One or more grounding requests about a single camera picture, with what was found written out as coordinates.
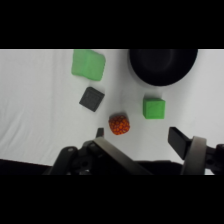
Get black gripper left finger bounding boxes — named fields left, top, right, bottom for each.
left=49, top=127, right=153, bottom=176

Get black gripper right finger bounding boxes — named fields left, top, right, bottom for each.
left=167, top=126, right=224, bottom=176

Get black bowl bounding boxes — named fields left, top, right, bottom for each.
left=128, top=49, right=199, bottom=87

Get small green cube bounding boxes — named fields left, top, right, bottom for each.
left=142, top=96, right=166, bottom=120

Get large light green block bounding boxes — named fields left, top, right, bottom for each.
left=70, top=49, right=107, bottom=82

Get red orange textured ball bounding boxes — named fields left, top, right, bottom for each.
left=108, top=114, right=131, bottom=136

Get dark grey cube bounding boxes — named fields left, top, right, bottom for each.
left=78, top=86, right=106, bottom=113

